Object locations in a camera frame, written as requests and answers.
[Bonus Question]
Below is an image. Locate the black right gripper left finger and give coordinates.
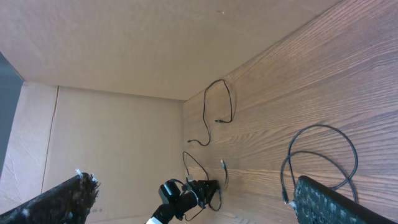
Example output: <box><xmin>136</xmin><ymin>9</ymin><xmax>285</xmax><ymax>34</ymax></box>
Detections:
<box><xmin>1</xmin><ymin>172</ymin><xmax>100</xmax><ymax>224</ymax></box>

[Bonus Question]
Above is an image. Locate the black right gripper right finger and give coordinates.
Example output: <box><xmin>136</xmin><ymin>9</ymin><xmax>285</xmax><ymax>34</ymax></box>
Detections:
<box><xmin>293</xmin><ymin>175</ymin><xmax>396</xmax><ymax>224</ymax></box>

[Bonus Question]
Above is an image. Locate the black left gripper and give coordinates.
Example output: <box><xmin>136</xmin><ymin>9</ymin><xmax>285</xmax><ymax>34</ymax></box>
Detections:
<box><xmin>187</xmin><ymin>180</ymin><xmax>220</xmax><ymax>207</ymax></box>

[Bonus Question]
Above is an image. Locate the black cable bundle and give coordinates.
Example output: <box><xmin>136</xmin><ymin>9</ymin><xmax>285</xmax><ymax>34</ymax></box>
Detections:
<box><xmin>279</xmin><ymin>124</ymin><xmax>359</xmax><ymax>205</ymax></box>

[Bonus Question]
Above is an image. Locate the black separated usb cable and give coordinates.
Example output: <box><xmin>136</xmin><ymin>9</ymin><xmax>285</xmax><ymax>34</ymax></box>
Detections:
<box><xmin>187</xmin><ymin>78</ymin><xmax>234</xmax><ymax>147</ymax></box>

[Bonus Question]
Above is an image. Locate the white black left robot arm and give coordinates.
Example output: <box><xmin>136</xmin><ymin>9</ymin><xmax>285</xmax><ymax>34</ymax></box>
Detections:
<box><xmin>146</xmin><ymin>179</ymin><xmax>221</xmax><ymax>224</ymax></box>

